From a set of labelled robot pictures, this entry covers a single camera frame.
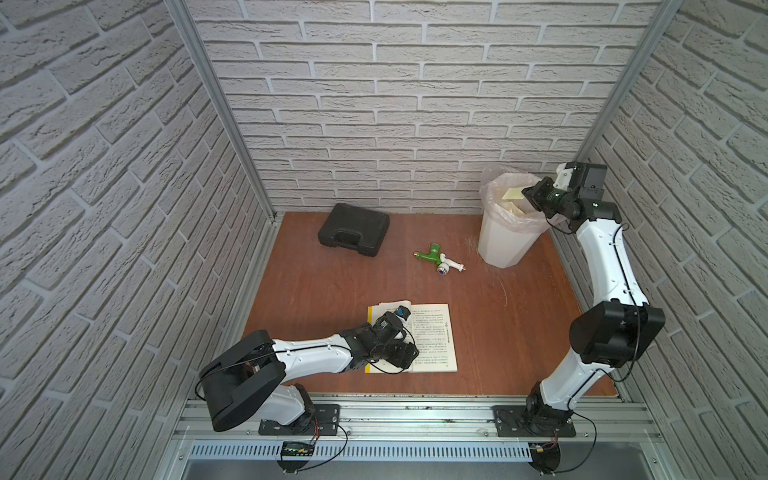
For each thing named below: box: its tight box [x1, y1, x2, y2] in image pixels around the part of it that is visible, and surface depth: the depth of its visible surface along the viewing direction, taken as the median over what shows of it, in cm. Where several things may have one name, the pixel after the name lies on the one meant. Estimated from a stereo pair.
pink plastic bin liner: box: [479, 172, 550, 233], surface depth 87 cm
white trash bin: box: [478, 172, 551, 269], surface depth 89 cm
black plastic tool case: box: [318, 203, 390, 257], surface depth 109 cm
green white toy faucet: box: [414, 243, 466, 276], surface depth 108 cm
